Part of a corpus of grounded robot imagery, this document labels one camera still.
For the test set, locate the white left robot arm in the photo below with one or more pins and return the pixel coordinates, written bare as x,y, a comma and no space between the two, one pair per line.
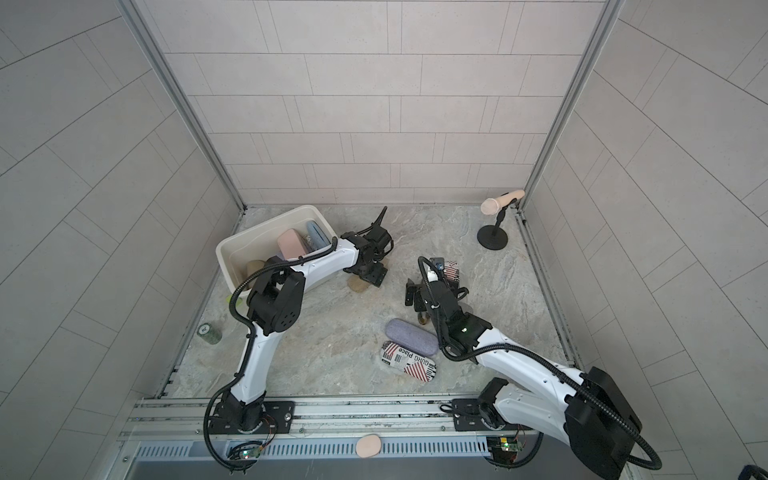
269,301

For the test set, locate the pink microphone on black stand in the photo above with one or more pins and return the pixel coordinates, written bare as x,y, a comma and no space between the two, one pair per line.
493,237

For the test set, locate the light blue case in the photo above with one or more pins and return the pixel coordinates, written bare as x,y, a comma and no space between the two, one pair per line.
316,237

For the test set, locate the pink oval pad on rail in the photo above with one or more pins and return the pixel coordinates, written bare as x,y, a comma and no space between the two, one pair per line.
368,446

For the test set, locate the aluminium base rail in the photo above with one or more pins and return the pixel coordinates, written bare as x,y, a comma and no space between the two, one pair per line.
347,416

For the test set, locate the purple case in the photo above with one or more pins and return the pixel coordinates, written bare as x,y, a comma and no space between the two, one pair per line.
412,337

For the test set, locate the left circuit board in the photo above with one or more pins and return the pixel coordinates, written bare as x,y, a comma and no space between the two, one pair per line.
246,452

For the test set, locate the circuit board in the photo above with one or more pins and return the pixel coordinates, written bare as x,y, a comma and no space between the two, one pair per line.
504,450
246,452

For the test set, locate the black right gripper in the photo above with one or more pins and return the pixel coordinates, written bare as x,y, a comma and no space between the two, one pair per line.
421,294

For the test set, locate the tan case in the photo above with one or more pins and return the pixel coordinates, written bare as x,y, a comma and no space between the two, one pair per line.
356,284

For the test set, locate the flag newspaper case front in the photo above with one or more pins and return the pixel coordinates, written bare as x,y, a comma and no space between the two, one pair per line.
417,366

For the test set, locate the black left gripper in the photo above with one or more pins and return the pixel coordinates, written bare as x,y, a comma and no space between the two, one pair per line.
377,277

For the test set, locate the flag print case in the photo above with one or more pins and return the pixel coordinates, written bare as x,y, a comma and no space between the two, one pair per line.
451,271

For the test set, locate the right circuit board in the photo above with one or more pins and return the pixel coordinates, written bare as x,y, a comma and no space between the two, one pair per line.
504,450

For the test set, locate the cream plastic storage box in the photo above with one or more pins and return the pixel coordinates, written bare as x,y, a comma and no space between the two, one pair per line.
260,242

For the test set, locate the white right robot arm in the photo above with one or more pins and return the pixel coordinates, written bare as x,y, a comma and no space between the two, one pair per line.
586,411

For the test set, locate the pink case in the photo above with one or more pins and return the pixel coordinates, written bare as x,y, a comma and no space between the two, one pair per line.
292,245

